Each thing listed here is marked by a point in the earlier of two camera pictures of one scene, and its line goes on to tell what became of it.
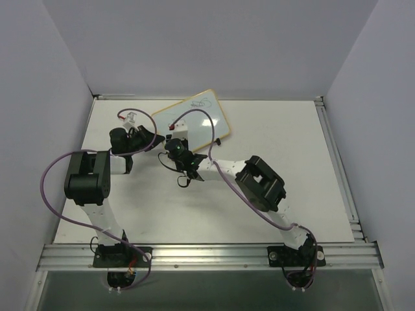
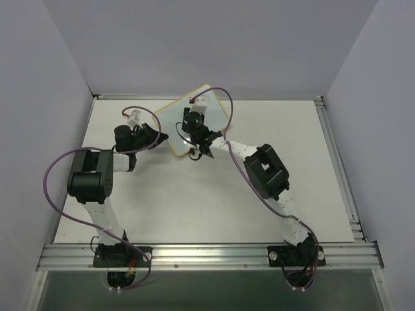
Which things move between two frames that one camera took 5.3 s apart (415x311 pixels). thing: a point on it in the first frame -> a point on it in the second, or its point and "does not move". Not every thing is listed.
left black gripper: x=142 y=135 does not move
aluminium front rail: x=80 y=258 does not move
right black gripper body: x=181 y=142 -> x=203 y=139
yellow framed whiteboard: x=200 y=127 does not move
